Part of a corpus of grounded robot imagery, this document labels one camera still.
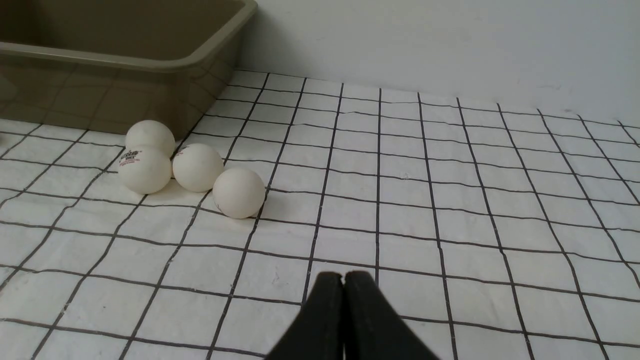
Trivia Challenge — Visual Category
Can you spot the white black-grid tablecloth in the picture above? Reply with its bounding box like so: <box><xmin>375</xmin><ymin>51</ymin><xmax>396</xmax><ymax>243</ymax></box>
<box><xmin>0</xmin><ymin>70</ymin><xmax>640</xmax><ymax>360</ymax></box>

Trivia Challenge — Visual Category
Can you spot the white ping-pong ball with logo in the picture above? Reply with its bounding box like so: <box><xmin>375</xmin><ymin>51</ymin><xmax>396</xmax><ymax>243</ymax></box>
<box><xmin>118</xmin><ymin>146</ymin><xmax>172</xmax><ymax>195</ymax></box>

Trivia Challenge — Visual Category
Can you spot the olive plastic bin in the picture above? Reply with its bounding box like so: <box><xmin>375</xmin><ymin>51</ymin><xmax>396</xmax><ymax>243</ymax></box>
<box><xmin>0</xmin><ymin>0</ymin><xmax>258</xmax><ymax>139</ymax></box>

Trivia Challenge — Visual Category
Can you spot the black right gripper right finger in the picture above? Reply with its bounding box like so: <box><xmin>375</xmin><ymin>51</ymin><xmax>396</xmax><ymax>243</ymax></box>
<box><xmin>343</xmin><ymin>271</ymin><xmax>438</xmax><ymax>360</ymax></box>

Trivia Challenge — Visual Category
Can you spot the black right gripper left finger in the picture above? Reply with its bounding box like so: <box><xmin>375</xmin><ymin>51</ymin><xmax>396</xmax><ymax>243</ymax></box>
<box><xmin>265</xmin><ymin>272</ymin><xmax>344</xmax><ymax>360</ymax></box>

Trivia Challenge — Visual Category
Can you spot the white ping-pong ball back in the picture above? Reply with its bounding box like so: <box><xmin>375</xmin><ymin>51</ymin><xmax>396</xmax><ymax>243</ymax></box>
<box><xmin>125</xmin><ymin>120</ymin><xmax>175</xmax><ymax>158</ymax></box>

